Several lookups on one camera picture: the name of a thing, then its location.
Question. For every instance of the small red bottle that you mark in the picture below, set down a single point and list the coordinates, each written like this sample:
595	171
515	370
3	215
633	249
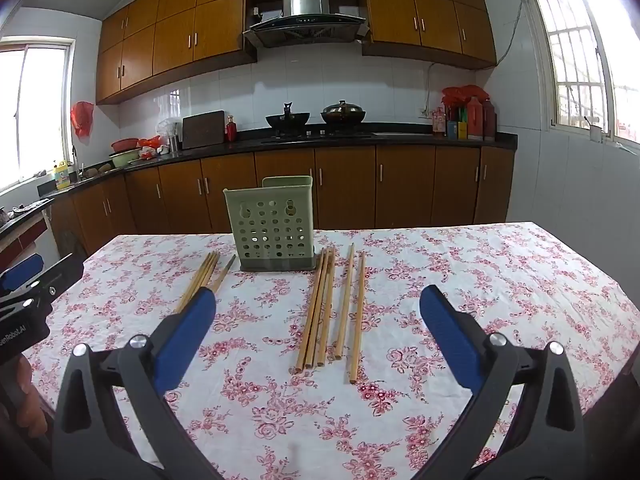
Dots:
231	130

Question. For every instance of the dark side cabinet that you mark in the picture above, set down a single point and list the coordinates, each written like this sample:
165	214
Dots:
25	230

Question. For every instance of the black pot with lid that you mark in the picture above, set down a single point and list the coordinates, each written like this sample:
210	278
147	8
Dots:
342	112

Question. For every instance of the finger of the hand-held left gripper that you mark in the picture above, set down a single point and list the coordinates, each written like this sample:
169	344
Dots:
65	275
22	270

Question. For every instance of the yellow detergent bottle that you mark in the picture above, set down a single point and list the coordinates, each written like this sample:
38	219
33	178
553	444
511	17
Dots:
62	176

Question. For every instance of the wooden base cabinets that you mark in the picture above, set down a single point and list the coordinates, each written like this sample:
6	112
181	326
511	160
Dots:
345	185

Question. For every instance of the red bag over condiments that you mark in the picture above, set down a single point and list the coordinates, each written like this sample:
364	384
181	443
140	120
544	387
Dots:
465	94

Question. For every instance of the black kitchen countertop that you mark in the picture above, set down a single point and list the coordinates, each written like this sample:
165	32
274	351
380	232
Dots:
400	138

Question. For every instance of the green perforated utensil holder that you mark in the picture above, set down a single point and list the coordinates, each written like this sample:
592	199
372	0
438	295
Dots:
270	225

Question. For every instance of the metal faucet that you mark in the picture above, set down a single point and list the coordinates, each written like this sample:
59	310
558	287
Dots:
76	160

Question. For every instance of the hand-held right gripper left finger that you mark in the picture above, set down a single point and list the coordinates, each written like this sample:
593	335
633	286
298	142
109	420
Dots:
185	332

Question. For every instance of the red bag beside basins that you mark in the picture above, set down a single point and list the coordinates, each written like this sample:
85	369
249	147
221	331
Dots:
150	141

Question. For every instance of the barred window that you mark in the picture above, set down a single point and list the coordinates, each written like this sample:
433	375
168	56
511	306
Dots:
575	50

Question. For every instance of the hanging red plastic bag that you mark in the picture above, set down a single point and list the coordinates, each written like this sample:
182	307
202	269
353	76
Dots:
82	117

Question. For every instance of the floral tablecloth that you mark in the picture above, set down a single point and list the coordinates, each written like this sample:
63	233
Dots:
280	410

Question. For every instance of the small condiment bottle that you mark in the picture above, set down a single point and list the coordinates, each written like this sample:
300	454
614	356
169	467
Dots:
439	122

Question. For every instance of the yellow and blue box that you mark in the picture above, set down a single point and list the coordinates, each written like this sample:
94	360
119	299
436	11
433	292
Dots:
457	130

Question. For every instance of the black wok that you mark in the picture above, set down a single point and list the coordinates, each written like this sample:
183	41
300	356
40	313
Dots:
287	121

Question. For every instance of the person's left hand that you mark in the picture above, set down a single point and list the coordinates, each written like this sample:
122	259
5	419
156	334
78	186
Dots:
32	395

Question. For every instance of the dark red sauce bottle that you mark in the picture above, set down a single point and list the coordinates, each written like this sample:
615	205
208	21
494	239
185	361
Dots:
489	122

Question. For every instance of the wooden wall cabinets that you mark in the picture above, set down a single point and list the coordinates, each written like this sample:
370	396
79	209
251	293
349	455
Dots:
175	35

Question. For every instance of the sliding window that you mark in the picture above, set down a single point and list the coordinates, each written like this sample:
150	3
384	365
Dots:
40	110

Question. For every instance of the green basin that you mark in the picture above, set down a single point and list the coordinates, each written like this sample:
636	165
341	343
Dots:
125	159

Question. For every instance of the dark cutting board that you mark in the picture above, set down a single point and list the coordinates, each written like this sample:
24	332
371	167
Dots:
202	130

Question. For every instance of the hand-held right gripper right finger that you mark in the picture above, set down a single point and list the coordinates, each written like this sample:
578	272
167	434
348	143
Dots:
450	332

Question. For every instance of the metal cup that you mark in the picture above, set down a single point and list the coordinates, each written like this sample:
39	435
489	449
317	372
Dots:
173	142

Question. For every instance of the gas stove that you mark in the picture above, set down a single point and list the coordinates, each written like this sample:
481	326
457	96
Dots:
315	133

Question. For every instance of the red basin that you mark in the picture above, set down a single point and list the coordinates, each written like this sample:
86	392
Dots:
125	145

